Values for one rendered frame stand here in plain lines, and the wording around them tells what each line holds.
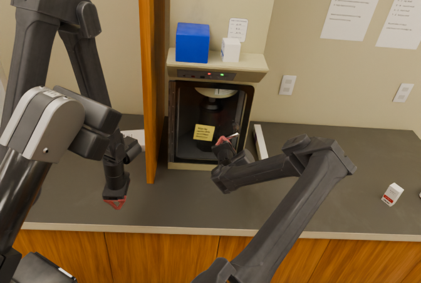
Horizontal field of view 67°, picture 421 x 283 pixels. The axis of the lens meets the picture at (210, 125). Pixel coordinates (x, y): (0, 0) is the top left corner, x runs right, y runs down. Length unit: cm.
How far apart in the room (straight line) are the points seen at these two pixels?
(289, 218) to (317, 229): 77
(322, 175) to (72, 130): 45
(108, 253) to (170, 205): 35
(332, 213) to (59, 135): 119
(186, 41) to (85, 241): 88
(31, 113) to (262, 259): 39
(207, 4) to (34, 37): 55
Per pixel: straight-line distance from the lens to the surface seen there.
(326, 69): 174
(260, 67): 103
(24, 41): 69
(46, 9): 68
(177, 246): 140
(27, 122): 40
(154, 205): 130
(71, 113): 39
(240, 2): 106
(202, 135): 128
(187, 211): 128
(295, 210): 60
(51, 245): 150
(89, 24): 72
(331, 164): 66
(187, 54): 100
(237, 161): 105
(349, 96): 188
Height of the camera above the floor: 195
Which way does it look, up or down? 37 degrees down
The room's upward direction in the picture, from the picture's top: 6 degrees clockwise
